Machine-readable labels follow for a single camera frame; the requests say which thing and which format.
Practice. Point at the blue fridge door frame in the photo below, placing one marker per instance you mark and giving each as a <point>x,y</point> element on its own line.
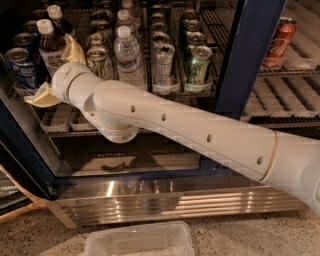
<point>243,56</point>

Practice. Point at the front green white soda can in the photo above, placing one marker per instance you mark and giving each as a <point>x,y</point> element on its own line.
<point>99,62</point>

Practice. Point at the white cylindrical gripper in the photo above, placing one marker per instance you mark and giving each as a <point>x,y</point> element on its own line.
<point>62,81</point>

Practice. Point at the front clear water bottle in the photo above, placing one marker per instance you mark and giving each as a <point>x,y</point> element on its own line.
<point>129,60</point>

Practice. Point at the clear plastic bin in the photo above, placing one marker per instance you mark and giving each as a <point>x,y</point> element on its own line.
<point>158,239</point>

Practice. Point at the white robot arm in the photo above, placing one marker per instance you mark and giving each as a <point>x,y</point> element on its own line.
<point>118,110</point>

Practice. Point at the brown tea bottle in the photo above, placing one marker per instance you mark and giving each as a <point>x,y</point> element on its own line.
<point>51,45</point>
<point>61,25</point>

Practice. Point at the clear water bottle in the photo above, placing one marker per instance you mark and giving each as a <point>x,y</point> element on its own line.
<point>125,24</point>
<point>129,60</point>

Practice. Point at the blue pepsi can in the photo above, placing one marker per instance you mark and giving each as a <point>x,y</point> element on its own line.
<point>22,67</point>
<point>29,42</point>

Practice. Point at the top wire fridge shelf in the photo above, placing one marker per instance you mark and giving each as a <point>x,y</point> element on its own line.
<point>296,78</point>

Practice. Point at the red cola can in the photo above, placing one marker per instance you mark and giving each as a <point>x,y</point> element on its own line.
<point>282,37</point>

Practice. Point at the wire fridge shelf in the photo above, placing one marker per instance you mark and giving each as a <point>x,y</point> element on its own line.
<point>60,120</point>
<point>296,78</point>

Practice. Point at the wooden chair frame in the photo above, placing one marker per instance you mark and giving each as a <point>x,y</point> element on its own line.
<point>14,199</point>

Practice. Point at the front silver slim can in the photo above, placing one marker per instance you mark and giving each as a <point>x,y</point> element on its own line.
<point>164,58</point>

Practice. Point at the front blue pepsi can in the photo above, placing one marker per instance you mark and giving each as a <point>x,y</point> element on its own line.
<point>22,67</point>

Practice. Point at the lower wire fridge shelf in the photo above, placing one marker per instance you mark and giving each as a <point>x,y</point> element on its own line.
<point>60,120</point>

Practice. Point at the steel fridge base grille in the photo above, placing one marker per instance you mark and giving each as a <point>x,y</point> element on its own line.
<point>105,201</point>

